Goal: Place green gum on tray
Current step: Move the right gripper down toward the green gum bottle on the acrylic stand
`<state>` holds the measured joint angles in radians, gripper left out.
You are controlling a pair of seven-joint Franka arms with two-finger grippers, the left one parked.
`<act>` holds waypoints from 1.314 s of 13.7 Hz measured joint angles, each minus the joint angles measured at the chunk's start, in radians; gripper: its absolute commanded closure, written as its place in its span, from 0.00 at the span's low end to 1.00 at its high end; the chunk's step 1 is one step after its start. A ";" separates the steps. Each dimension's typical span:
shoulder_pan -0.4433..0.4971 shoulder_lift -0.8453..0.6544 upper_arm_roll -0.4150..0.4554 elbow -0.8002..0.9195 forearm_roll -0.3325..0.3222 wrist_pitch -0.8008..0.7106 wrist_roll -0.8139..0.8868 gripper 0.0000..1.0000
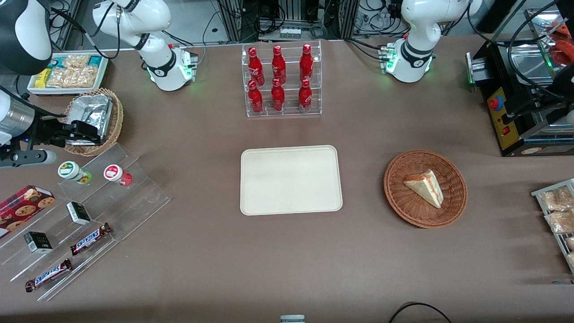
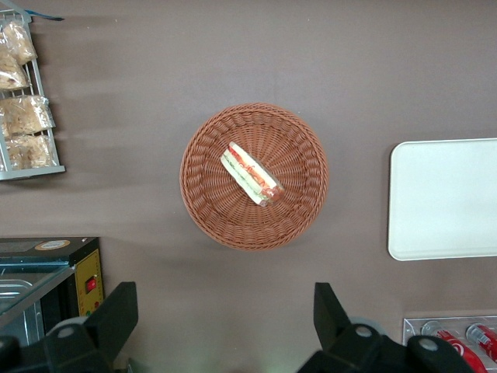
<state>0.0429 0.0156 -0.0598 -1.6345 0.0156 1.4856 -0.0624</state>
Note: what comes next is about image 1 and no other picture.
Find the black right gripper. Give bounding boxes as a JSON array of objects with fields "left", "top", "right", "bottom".
[{"left": 27, "top": 115, "right": 102, "bottom": 148}]

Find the cream plastic tray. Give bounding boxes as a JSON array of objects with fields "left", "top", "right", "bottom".
[{"left": 240, "top": 145, "right": 344, "bottom": 216}]

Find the metal snack tray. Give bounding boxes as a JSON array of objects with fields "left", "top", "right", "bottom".
[{"left": 531, "top": 179, "right": 574, "bottom": 274}]

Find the silver foil packet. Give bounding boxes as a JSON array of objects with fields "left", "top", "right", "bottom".
[{"left": 66, "top": 93, "right": 113, "bottom": 146}]

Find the tan wicker basket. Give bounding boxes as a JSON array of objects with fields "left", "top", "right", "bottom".
[{"left": 60, "top": 88, "right": 124, "bottom": 157}]

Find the white snack bin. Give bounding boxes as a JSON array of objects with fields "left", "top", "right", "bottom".
[{"left": 27, "top": 53, "right": 109, "bottom": 96}]

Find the large clear cracker pack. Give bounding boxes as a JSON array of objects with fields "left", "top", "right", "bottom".
[{"left": 47, "top": 66, "right": 98, "bottom": 88}]

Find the small clear cracker pack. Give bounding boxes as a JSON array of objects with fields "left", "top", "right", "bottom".
[{"left": 63, "top": 55, "right": 90, "bottom": 69}]

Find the small black box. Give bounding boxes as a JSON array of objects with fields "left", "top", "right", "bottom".
[
  {"left": 66, "top": 201, "right": 92, "bottom": 226},
  {"left": 23, "top": 231, "right": 53, "bottom": 254}
]

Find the clear acrylic stepped stand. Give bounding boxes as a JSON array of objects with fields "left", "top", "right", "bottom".
[{"left": 0, "top": 143, "right": 172, "bottom": 302}]

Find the red cookie box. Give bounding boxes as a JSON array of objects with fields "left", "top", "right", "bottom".
[{"left": 0, "top": 185, "right": 56, "bottom": 236}]

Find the brown snickers bar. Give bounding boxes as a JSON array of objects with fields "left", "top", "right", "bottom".
[
  {"left": 70, "top": 223, "right": 113, "bottom": 256},
  {"left": 25, "top": 258, "right": 73, "bottom": 293}
]

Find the red cola bottle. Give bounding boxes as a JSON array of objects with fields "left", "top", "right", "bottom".
[
  {"left": 272, "top": 45, "right": 287, "bottom": 85},
  {"left": 248, "top": 80, "right": 264, "bottom": 113},
  {"left": 248, "top": 47, "right": 265, "bottom": 86},
  {"left": 271, "top": 78, "right": 285, "bottom": 112},
  {"left": 298, "top": 79, "right": 313, "bottom": 113},
  {"left": 300, "top": 44, "right": 313, "bottom": 83}
]

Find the clear acrylic bottle rack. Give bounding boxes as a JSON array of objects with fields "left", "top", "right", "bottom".
[{"left": 241, "top": 39, "right": 322, "bottom": 118}]

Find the brown wicker sandwich basket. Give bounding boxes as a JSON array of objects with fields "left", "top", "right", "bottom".
[{"left": 383, "top": 149, "right": 468, "bottom": 229}]

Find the wrapped triangle sandwich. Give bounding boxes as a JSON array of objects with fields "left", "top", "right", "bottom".
[{"left": 403, "top": 169, "right": 444, "bottom": 209}]

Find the black machine with yellow panel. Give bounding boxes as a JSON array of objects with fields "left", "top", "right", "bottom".
[{"left": 465, "top": 0, "right": 574, "bottom": 157}]

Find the clear nut snack pack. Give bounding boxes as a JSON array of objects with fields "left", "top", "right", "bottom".
[
  {"left": 539, "top": 186, "right": 574, "bottom": 211},
  {"left": 544, "top": 210, "right": 574, "bottom": 234}
]

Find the grey wrist camera bar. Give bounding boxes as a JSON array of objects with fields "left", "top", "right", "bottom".
[{"left": 0, "top": 149, "right": 57, "bottom": 168}]

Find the black cable loop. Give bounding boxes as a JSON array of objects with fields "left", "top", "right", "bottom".
[{"left": 388, "top": 302, "right": 453, "bottom": 323}]

